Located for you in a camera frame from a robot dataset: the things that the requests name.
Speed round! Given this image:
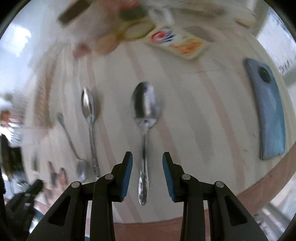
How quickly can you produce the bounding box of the long slim metal spoon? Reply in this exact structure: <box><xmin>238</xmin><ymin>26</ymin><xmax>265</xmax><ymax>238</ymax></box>
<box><xmin>57</xmin><ymin>113</ymin><xmax>88</xmax><ymax>183</ymax></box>

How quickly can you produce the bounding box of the ornate metal spoon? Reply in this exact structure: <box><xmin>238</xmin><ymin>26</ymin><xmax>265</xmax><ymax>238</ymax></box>
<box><xmin>81</xmin><ymin>87</ymin><xmax>100</xmax><ymax>178</ymax></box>

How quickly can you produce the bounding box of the cat print mat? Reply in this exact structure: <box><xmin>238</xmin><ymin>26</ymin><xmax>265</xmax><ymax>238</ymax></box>
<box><xmin>44</xmin><ymin>161</ymin><xmax>69</xmax><ymax>206</ymax></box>

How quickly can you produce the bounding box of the blue smartphone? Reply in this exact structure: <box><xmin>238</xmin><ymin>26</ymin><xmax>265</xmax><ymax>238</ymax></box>
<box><xmin>243</xmin><ymin>58</ymin><xmax>286</xmax><ymax>160</ymax></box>

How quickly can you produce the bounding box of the small orange seasoning packet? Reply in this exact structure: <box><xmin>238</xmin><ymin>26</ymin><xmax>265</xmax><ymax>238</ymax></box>
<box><xmin>144</xmin><ymin>25</ymin><xmax>209</xmax><ymax>60</ymax></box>

